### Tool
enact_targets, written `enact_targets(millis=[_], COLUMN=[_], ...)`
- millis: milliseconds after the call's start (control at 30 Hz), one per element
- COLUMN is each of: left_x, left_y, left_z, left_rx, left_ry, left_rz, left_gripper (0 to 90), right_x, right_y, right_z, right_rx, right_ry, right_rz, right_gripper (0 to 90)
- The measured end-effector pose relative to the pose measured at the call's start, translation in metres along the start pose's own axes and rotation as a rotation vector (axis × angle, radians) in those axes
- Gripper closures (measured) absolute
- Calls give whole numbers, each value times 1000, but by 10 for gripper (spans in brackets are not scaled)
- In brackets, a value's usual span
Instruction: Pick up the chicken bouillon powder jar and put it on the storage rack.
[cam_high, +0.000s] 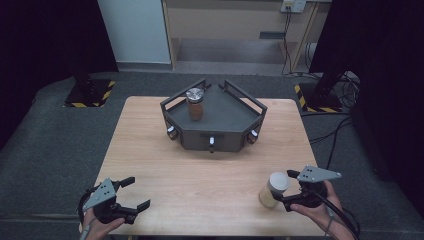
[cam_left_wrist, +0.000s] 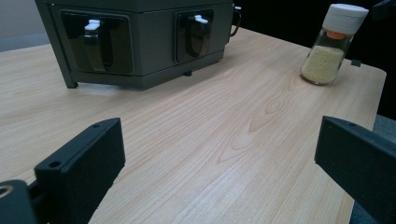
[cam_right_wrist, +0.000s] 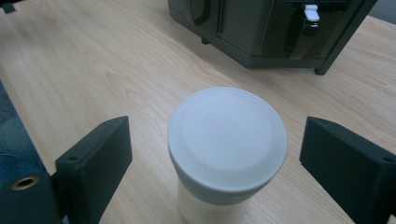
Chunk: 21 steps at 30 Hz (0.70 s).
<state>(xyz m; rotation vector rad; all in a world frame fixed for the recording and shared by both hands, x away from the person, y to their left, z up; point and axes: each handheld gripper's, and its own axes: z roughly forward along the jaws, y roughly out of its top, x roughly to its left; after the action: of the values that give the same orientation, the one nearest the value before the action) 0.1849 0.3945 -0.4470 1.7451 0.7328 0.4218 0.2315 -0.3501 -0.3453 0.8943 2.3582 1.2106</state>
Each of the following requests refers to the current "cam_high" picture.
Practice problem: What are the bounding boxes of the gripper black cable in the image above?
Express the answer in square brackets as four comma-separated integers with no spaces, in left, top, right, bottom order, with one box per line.
[314,191,362,240]
[77,186,102,224]

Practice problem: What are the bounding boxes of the black curtain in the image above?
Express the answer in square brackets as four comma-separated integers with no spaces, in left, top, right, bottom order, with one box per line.
[0,0,120,151]
[309,0,424,209]

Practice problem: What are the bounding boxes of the tangled cable bundle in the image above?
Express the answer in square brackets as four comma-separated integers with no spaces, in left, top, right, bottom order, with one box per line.
[334,70,362,112]

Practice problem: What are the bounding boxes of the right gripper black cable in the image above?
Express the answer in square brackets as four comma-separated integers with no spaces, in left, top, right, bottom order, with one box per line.
[314,191,362,240]

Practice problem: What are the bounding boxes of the person's left hand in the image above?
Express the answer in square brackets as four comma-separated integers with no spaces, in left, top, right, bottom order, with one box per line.
[81,207,126,240]

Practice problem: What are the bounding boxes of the black corner rack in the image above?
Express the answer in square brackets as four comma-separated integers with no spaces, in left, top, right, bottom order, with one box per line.
[159,78,269,154]

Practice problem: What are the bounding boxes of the black stand striped base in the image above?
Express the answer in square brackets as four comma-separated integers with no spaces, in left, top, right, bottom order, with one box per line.
[293,61,351,114]
[63,49,117,109]

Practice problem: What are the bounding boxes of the black cable from outlet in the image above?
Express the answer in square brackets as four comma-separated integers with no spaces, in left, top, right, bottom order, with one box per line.
[281,11,295,76]

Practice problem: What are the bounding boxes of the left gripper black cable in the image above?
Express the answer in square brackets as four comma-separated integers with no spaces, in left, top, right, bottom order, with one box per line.
[77,186,102,224]

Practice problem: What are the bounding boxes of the yellow spice jar white lid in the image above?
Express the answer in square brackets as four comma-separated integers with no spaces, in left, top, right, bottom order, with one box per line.
[258,171,291,209]

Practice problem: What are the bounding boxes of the white panel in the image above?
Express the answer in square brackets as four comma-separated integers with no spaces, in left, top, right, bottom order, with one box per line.
[97,0,172,65]

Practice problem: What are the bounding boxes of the black floor cable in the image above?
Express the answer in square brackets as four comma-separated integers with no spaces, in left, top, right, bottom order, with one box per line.
[321,117,353,171]
[309,116,353,145]

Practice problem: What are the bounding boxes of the brown spice jar metal lid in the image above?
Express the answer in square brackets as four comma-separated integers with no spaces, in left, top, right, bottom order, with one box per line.
[185,87,205,122]

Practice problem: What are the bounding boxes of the white wall power outlet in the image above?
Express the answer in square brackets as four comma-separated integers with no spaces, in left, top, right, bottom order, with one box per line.
[280,0,307,14]

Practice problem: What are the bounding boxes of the person's right hand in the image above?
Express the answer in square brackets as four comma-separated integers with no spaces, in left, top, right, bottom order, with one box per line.
[289,180,345,232]

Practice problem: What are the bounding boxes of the wooden cabinet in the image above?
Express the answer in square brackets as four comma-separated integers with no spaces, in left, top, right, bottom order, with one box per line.
[161,0,332,73]

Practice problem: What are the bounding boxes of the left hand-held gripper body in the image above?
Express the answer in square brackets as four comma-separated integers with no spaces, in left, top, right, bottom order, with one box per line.
[82,178,138,225]

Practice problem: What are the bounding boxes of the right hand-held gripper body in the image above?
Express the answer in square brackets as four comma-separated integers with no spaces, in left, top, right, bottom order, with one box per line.
[282,165,343,213]

